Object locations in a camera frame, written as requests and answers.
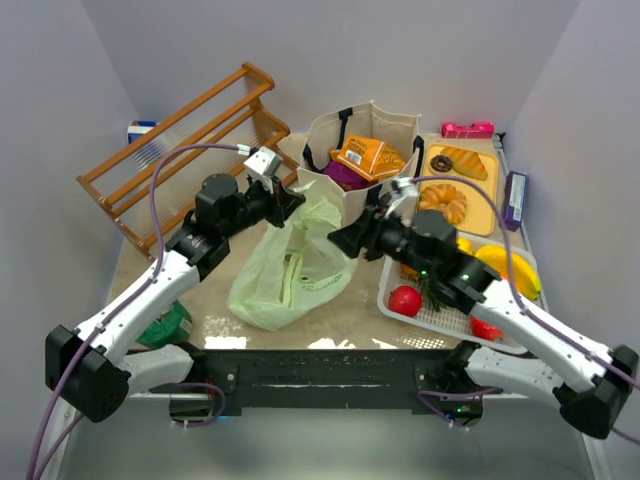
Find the dark green plastic bag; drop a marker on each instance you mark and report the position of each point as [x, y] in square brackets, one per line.
[174, 326]

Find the black base frame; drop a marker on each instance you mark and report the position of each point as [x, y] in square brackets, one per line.
[228, 382]

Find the chocolate donut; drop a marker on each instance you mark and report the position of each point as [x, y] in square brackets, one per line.
[440, 164]

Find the red apple left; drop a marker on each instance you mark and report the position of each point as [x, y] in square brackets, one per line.
[405, 300]

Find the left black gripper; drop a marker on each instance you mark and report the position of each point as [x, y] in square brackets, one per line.
[275, 206]

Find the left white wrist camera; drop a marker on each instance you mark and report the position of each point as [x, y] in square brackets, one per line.
[262, 164]

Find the orange pineapple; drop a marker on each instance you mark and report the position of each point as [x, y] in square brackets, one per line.
[425, 286]

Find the red apple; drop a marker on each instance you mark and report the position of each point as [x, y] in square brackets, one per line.
[405, 300]
[485, 330]

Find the orange snack packet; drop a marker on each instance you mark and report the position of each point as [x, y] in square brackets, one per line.
[370, 158]

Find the beige canvas tote bag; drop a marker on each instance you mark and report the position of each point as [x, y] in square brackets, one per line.
[329, 137]

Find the purple box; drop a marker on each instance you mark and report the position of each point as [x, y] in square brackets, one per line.
[515, 192]

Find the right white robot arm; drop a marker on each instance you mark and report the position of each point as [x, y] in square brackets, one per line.
[588, 381]

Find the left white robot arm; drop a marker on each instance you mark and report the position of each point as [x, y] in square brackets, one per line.
[86, 365]

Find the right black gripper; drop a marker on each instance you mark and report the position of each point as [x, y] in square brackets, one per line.
[370, 235]

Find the red apple right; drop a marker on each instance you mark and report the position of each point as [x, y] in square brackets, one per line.
[485, 330]

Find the brown wooden rack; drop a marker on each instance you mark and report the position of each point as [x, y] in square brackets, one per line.
[148, 187]

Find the white plastic basket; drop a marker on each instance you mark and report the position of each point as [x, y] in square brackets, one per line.
[447, 321]

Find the blue white carton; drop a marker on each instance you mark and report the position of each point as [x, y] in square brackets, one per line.
[137, 129]

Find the yellow banana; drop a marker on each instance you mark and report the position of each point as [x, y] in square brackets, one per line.
[526, 279]

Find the glazed ring bread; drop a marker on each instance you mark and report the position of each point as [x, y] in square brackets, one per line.
[445, 198]

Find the light green plastic bag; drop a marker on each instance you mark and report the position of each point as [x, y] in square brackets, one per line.
[293, 269]

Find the croissant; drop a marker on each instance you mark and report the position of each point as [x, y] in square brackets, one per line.
[466, 162]

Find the yellow lemon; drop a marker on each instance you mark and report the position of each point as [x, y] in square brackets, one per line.
[465, 245]

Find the purple snack packet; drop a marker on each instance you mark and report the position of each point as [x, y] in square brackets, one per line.
[346, 178]

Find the pink box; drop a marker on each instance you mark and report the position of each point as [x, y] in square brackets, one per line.
[477, 130]

